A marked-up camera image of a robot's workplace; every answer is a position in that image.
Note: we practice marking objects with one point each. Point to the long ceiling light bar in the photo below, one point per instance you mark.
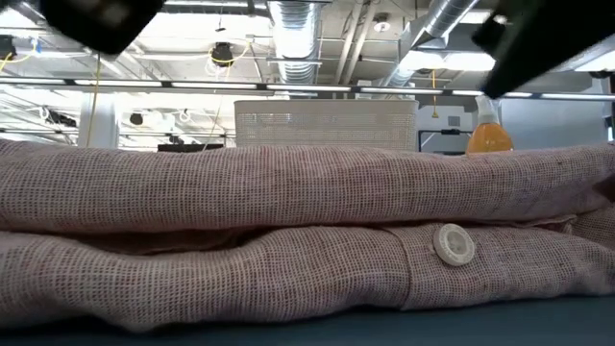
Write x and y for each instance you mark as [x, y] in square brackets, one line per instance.
[307, 88]

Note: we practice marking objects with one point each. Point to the orange spray bottle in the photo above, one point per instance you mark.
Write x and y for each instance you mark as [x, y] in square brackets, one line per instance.
[489, 137]

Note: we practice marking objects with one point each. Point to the white building column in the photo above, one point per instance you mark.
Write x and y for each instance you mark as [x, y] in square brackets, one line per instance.
[103, 125]

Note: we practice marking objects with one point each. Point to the pink garment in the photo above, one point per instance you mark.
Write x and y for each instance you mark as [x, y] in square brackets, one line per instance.
[288, 230]

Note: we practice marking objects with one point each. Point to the black metal stand frame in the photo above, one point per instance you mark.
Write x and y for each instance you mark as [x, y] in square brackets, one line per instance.
[444, 131]

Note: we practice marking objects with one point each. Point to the wide ribbed silver duct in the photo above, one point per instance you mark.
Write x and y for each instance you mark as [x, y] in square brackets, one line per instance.
[293, 38]

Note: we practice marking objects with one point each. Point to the silver ventilation duct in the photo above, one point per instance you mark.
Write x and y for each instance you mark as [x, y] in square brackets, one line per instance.
[447, 19]

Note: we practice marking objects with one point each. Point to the white perforated laundry bin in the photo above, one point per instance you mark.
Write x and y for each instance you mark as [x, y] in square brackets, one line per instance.
[327, 125]

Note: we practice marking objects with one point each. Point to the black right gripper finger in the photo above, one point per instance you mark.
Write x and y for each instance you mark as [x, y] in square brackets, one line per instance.
[509, 67]

